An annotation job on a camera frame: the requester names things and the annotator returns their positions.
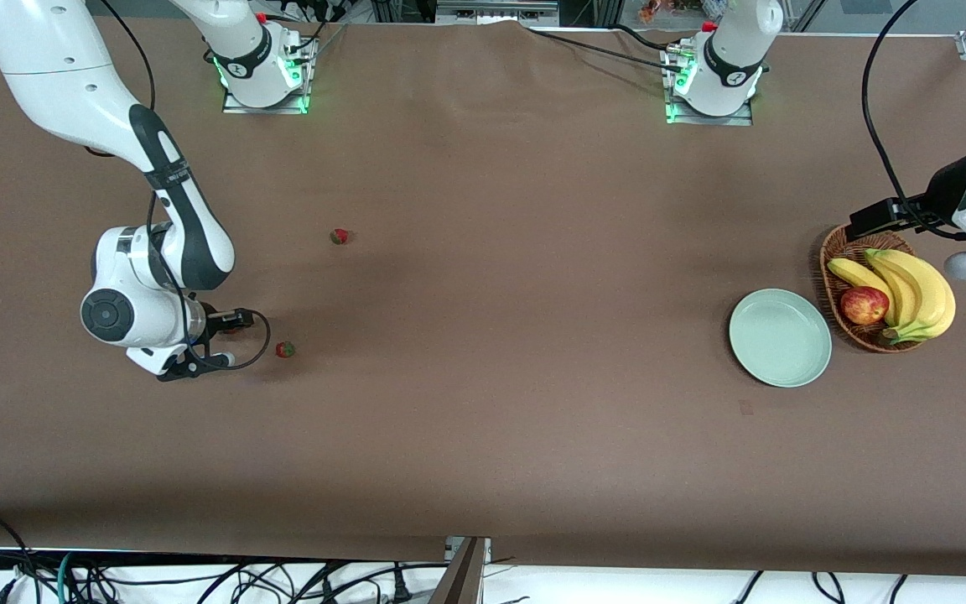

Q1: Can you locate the pale green plate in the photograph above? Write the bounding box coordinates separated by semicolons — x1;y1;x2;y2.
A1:
729;289;833;388

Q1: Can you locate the brown wicker basket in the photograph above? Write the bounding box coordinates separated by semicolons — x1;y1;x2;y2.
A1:
819;222;932;354

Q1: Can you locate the yellow banana bunch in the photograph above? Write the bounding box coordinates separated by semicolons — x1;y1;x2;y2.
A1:
827;248;957;346

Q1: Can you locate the red apple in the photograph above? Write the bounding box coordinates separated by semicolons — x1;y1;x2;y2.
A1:
840;286;891;326

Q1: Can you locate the brown table cloth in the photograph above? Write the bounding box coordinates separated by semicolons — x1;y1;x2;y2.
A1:
0;17;966;580

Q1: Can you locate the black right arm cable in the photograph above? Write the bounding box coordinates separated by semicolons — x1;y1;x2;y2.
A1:
85;0;272;372

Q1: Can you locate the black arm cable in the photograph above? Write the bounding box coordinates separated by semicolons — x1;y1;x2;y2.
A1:
85;0;272;372
862;0;966;244

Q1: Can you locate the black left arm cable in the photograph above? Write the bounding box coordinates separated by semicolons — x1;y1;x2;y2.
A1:
862;0;966;244

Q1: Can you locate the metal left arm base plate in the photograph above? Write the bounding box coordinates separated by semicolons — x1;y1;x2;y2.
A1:
663;46;756;128

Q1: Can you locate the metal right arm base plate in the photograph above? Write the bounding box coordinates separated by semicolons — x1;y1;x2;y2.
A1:
221;38;318;116

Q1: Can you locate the teal floor cable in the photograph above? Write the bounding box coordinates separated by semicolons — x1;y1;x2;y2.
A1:
57;551;81;604

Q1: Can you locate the short black table cable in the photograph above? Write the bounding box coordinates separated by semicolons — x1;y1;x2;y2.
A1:
613;23;685;49

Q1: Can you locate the long black table cable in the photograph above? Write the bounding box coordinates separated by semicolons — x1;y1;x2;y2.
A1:
521;25;689;73

